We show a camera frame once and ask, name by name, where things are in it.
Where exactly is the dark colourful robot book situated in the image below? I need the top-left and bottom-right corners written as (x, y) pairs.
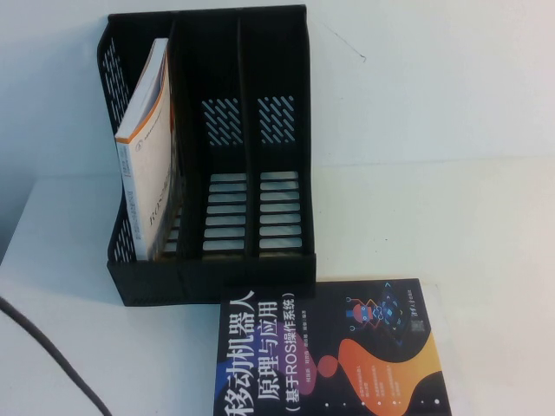
top-left (212, 278), bottom-right (454, 416)

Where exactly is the white orange ROS2 book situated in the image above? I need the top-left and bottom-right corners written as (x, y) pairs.
top-left (114, 37), bottom-right (181, 263)

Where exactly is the black three-slot book stand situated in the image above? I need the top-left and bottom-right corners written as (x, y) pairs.
top-left (95, 3), bottom-right (318, 308)

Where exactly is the thick black cable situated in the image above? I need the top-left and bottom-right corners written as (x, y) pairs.
top-left (0, 296), bottom-right (114, 416)

